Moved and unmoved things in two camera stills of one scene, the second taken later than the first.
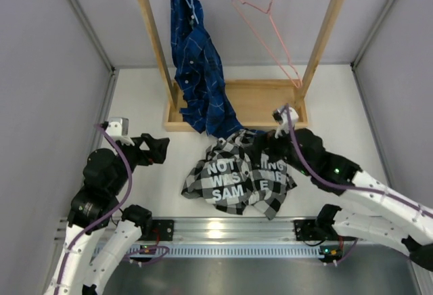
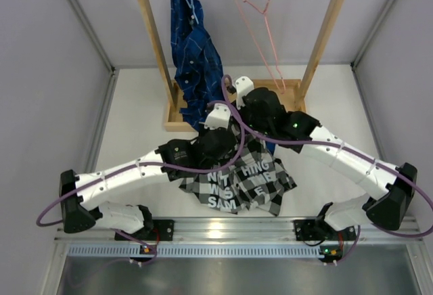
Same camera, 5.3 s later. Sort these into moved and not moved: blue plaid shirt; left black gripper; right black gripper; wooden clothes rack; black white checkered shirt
Moved: right black gripper; left black gripper
Not moved: blue plaid shirt; black white checkered shirt; wooden clothes rack
